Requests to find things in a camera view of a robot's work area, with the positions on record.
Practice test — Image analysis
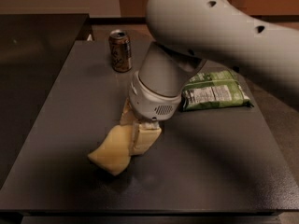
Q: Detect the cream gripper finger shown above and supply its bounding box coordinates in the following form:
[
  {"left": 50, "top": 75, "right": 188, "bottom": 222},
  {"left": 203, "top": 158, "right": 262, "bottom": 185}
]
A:
[
  {"left": 120, "top": 99, "right": 136, "bottom": 125},
  {"left": 129, "top": 121, "right": 162, "bottom": 156}
]

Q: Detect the brown soda can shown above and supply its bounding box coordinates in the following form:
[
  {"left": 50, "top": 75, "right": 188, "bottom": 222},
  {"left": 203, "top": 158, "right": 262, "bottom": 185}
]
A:
[{"left": 108, "top": 29, "right": 132, "bottom": 73}]

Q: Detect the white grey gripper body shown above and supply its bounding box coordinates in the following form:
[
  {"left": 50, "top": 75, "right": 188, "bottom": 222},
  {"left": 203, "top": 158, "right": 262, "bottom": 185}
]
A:
[{"left": 128, "top": 72, "right": 181, "bottom": 121}]

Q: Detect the green chip bag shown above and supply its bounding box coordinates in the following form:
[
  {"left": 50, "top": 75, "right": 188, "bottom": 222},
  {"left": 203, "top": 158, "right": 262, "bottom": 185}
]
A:
[{"left": 181, "top": 70, "right": 254, "bottom": 111}]

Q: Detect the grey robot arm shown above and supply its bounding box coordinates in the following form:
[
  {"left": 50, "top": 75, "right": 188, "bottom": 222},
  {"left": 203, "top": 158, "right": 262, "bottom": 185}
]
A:
[{"left": 121, "top": 0, "right": 299, "bottom": 133}]

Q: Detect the dark side cabinet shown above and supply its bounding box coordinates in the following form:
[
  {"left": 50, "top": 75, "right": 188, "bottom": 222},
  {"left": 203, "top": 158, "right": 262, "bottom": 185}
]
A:
[{"left": 0, "top": 14, "right": 93, "bottom": 187}]

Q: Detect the yellow sponge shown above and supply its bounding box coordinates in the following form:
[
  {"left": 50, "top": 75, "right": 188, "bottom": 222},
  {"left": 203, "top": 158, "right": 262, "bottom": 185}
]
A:
[{"left": 88, "top": 125, "right": 132, "bottom": 175}]

